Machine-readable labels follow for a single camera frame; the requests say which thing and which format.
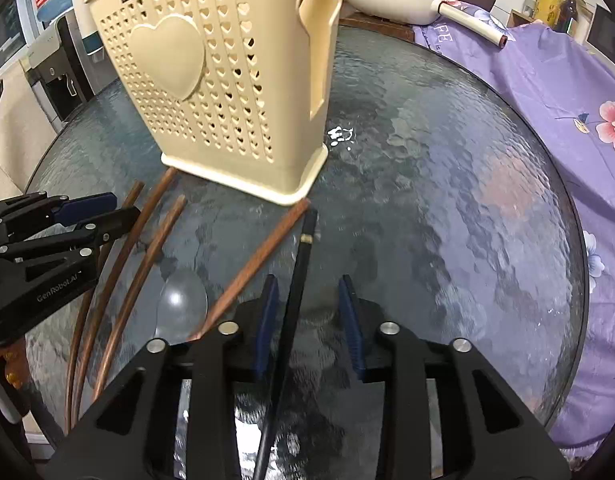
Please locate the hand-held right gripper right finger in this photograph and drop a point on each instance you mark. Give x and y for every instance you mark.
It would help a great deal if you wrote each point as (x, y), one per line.
(351, 325)

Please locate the clear plastic spoon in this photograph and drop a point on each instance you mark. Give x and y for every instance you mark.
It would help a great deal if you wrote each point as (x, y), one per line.
(182, 300)

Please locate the dark wooden counter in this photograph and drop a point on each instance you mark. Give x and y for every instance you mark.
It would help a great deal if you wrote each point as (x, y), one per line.
(377, 27)

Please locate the brown glass bottle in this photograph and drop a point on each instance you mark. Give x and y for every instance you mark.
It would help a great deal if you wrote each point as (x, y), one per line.
(577, 15)

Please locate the grey water dispenser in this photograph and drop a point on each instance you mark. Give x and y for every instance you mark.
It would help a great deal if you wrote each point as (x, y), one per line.
(62, 70)

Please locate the brown wooden chopstick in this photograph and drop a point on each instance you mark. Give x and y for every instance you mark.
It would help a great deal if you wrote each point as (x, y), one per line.
(73, 360)
(267, 250)
(103, 300)
(137, 280)

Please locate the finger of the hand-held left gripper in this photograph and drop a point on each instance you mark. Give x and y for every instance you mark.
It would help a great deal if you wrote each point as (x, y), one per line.
(87, 207)
(117, 225)

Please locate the purple floral cloth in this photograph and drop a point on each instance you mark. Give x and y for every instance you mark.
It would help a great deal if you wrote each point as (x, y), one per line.
(562, 100)

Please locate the round glass table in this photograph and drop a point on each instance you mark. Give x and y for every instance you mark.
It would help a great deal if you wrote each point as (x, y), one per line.
(437, 210)

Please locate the black chopstick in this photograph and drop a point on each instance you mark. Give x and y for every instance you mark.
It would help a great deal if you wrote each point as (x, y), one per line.
(300, 270)

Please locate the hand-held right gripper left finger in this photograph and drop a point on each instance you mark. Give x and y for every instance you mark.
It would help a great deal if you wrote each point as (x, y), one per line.
(267, 330)

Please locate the cream perforated utensil holder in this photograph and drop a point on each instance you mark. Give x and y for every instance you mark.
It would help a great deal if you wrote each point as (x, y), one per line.
(227, 85)

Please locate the beige cloth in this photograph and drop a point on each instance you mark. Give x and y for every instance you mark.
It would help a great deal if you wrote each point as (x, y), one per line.
(12, 145)

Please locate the cream pan with lid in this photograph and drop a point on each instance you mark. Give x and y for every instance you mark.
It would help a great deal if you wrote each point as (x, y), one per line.
(387, 0)

